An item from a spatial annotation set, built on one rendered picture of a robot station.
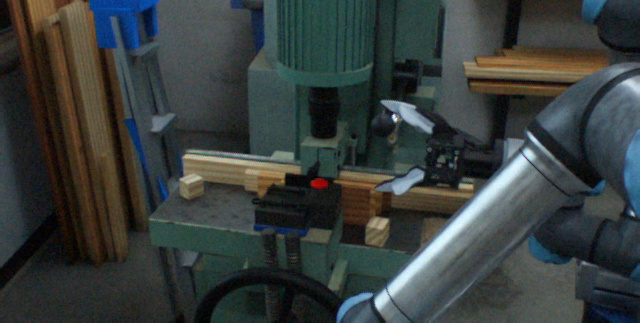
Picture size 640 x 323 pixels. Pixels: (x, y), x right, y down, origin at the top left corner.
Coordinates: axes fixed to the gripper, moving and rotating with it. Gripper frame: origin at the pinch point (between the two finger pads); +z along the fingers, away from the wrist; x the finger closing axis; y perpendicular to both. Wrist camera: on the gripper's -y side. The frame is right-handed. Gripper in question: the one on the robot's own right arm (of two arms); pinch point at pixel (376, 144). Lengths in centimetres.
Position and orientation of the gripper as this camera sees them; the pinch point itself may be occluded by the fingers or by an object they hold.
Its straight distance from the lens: 108.1
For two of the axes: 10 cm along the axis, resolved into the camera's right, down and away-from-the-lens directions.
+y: -2.1, 3.2, -9.2
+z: -9.8, -1.0, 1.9
